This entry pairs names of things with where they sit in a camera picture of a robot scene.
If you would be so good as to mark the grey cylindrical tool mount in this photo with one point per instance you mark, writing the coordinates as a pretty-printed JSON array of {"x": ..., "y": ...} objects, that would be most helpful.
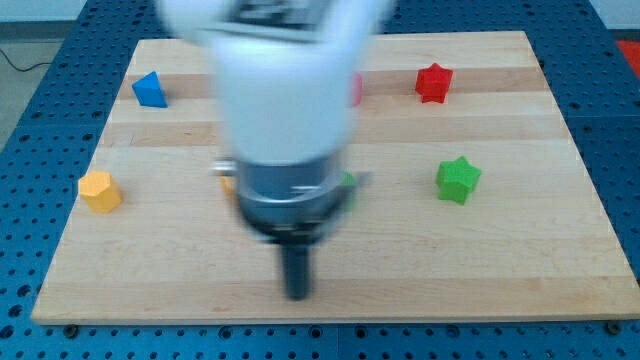
[{"x": 291, "y": 204}]

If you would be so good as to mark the blue triangle block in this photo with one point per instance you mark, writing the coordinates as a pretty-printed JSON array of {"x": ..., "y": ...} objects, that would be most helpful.
[{"x": 149, "y": 92}]

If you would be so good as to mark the wooden board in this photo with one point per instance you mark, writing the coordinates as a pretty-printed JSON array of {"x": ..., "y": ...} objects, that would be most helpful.
[{"x": 532, "y": 242}]

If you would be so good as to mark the yellow hexagon block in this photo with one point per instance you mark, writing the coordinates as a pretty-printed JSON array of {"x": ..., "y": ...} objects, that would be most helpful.
[{"x": 100, "y": 191}]

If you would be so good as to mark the red star block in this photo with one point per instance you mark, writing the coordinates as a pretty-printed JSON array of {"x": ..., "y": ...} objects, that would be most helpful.
[{"x": 433, "y": 83}]

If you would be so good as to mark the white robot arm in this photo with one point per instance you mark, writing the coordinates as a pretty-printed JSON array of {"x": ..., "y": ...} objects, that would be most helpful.
[{"x": 284, "y": 74}]

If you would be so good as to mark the yellow heart block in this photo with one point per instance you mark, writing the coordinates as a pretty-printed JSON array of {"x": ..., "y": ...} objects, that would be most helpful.
[{"x": 228, "y": 185}]

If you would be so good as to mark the black pusher rod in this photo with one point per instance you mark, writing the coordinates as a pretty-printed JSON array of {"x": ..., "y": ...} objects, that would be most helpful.
[{"x": 296, "y": 266}]

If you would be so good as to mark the green star block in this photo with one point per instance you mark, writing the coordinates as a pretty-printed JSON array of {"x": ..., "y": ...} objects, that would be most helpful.
[{"x": 457, "y": 179}]

